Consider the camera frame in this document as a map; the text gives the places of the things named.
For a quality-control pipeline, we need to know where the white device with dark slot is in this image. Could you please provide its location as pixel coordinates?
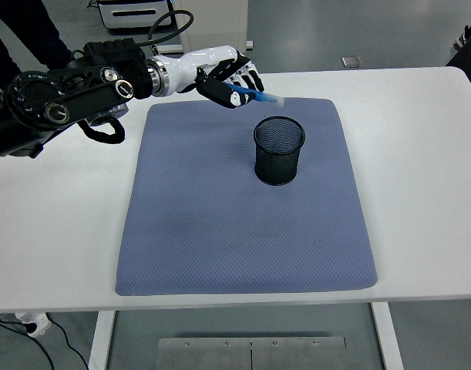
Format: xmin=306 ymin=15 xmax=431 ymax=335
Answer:
xmin=96 ymin=0 xmax=174 ymax=30

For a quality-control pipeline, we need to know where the white-black robot hand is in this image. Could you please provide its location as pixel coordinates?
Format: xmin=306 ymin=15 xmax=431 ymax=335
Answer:
xmin=163 ymin=45 xmax=265 ymax=110

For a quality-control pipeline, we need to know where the blue-grey textured mat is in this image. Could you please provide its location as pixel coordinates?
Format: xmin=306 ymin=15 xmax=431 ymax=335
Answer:
xmin=114 ymin=97 xmax=378 ymax=297

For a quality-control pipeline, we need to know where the white power strip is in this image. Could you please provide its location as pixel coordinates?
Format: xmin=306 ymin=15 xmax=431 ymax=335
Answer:
xmin=15 ymin=311 xmax=52 ymax=338

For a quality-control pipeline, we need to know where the black mesh pen holder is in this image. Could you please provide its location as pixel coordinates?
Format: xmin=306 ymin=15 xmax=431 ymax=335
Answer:
xmin=252 ymin=116 xmax=307 ymax=187

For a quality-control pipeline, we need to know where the person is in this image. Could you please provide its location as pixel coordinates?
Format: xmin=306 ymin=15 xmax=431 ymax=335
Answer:
xmin=0 ymin=0 xmax=75 ymax=89
xmin=445 ymin=0 xmax=471 ymax=92

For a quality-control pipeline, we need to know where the black power cable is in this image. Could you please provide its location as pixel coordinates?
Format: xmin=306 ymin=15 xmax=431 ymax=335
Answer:
xmin=0 ymin=312 xmax=52 ymax=370
xmin=49 ymin=319 xmax=90 ymax=370

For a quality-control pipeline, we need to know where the blue marker with clear cap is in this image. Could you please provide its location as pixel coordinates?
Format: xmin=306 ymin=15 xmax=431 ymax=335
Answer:
xmin=230 ymin=85 xmax=286 ymax=107

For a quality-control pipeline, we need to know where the white table leg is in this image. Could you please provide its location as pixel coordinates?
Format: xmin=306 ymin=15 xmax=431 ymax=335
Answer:
xmin=370 ymin=302 xmax=405 ymax=370
xmin=87 ymin=310 xmax=116 ymax=370

